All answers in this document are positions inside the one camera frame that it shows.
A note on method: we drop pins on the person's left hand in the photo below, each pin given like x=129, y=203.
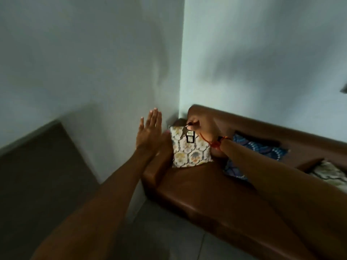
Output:
x=149, y=138

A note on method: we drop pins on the person's right hand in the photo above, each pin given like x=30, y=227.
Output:
x=207, y=127

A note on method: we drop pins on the person's left middle finger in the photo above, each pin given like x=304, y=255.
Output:
x=154, y=118

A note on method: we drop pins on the person's right fingers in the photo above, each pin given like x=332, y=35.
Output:
x=193, y=123

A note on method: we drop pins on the person's left little finger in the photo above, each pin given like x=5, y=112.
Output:
x=141, y=124

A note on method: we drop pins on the person's left thumb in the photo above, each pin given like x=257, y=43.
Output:
x=166, y=140

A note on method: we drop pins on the black and white key tag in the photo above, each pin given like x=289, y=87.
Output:
x=190, y=136

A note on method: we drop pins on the silver key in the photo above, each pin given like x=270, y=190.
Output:
x=183, y=133

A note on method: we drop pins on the person's right forearm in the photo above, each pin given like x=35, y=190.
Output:
x=284, y=192

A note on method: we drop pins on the person's left forearm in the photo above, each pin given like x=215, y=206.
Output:
x=103, y=205

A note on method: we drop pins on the white floral cushion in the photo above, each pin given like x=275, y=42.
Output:
x=189, y=154

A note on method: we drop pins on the brown leather sofa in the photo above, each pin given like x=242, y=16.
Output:
x=206, y=194

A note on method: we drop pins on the blue patterned cushion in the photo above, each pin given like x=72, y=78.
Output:
x=260, y=151

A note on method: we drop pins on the green and cream cushion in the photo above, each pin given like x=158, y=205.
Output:
x=329, y=174

